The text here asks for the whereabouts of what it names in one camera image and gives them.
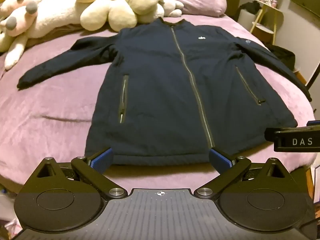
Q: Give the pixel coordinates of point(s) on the black bag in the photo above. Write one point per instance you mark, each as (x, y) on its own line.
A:
(282, 57)

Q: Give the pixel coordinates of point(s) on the large white fluffy plush toy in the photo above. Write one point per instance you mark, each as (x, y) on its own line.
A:
(62, 7)

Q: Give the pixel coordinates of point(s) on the orange stool with white top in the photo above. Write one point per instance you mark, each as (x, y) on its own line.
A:
(262, 31)

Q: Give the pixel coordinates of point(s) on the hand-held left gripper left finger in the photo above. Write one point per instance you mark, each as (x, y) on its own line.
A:
(101, 160)

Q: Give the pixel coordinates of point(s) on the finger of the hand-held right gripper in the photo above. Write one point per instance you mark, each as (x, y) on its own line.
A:
(271, 133)

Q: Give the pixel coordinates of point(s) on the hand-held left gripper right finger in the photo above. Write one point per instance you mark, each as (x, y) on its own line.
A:
(220, 160)

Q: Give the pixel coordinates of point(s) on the navy zip jacket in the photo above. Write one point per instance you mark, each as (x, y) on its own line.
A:
(175, 85)

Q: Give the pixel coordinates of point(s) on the cream ribbed plush toy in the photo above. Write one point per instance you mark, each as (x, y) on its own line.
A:
(120, 7)

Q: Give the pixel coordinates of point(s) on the white round stool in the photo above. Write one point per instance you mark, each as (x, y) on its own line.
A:
(246, 17)

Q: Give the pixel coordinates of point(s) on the pink plush toy grey hooves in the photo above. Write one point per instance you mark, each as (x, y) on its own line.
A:
(17, 22)

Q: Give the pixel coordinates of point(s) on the purple bed blanket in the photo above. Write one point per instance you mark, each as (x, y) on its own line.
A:
(55, 105)

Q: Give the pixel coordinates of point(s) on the black clothes heap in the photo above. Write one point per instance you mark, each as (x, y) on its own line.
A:
(250, 7)

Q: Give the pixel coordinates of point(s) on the yellow side table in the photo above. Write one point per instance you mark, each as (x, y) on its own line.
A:
(270, 15)

